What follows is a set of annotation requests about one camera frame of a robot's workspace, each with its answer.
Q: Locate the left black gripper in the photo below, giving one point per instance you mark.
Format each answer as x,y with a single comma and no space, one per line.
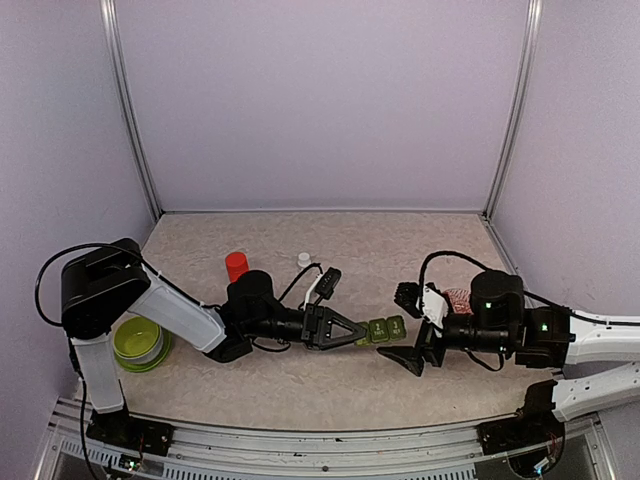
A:
318,326

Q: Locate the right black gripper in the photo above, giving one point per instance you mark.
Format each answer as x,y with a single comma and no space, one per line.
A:
412,358

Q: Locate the green weekly pill organizer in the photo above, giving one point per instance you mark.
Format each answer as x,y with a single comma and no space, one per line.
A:
382,330

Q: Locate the small clear white-capped bottle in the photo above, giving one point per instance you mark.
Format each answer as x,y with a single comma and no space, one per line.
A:
304,260

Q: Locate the red pill bottle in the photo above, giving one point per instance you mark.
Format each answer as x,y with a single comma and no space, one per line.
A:
236,265

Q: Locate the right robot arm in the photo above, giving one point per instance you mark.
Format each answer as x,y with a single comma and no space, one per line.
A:
549,336

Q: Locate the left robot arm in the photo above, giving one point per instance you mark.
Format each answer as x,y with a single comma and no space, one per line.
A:
110,280

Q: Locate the red patterned oval tin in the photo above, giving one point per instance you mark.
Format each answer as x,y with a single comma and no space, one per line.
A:
457,302

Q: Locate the green plate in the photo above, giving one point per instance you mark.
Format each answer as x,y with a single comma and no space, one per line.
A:
154,363

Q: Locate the green bowl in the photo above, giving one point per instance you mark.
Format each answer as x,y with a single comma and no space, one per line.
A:
138,341

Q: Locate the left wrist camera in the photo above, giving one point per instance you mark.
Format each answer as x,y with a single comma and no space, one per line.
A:
322,288

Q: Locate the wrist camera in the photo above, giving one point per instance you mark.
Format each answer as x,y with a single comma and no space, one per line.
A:
322,288
426,303

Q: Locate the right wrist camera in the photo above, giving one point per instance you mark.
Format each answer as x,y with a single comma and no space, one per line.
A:
426,303

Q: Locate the front aluminium rail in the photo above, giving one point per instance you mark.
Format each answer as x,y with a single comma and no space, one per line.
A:
201,451

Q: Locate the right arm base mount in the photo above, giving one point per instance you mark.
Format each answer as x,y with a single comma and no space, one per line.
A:
518,432

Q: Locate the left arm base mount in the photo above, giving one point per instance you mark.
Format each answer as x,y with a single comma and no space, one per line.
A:
131,433

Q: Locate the right aluminium frame post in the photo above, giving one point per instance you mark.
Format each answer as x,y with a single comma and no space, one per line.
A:
526,62

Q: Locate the aluminium frame post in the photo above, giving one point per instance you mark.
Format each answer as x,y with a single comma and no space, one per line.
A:
526,62
111,29

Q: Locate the left aluminium frame post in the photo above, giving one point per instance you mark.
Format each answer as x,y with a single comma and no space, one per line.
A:
111,29

